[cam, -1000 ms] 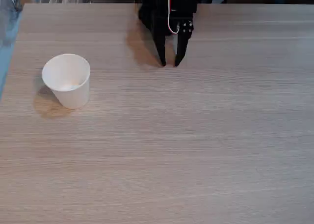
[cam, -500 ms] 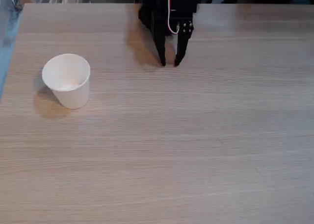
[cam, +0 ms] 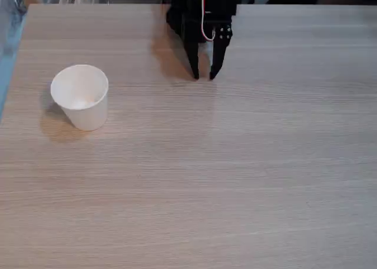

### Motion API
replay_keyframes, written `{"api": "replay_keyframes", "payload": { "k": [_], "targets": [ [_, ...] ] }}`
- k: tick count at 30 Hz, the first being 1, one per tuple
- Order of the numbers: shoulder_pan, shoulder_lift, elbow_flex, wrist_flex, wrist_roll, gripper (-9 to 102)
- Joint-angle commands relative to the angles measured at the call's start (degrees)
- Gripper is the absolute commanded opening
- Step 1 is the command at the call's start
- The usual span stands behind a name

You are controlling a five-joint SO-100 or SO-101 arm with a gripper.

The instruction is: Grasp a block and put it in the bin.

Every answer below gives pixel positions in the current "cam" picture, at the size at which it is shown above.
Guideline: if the white paper cup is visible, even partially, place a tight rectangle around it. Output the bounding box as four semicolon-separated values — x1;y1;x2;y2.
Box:
49;64;110;132

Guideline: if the pale blue fabric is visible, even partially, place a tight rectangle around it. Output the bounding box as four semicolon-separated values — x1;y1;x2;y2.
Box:
0;0;29;57

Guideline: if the red and white cable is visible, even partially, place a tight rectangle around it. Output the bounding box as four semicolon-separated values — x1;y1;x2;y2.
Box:
200;0;216;42

